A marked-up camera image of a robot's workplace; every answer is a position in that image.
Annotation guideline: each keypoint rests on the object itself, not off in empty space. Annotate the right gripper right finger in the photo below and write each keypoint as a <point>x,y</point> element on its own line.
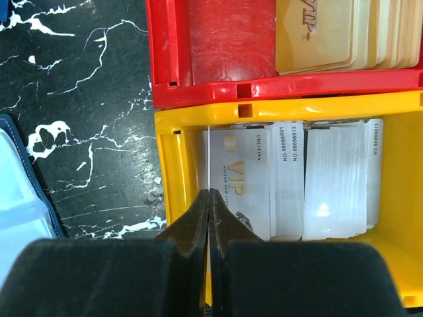
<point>251,277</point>

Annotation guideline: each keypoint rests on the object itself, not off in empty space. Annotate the orange plastic bin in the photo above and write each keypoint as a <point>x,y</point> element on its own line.
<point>398,234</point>

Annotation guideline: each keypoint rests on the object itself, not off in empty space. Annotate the tan cards stack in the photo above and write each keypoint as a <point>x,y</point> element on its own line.
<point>347,35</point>

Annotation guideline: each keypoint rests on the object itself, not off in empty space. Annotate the white cards stack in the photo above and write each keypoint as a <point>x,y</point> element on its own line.
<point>297,180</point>

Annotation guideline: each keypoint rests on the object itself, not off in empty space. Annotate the red plastic bin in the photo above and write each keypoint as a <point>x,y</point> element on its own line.
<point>204,52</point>

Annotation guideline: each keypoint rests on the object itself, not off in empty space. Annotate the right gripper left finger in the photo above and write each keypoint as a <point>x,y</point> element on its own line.
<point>163,276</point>

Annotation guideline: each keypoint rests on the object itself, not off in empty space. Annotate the blue leather card holder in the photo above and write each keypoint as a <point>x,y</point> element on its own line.
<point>26,212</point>

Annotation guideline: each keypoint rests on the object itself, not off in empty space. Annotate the white VIP credit card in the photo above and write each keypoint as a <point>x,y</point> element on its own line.
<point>208,187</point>

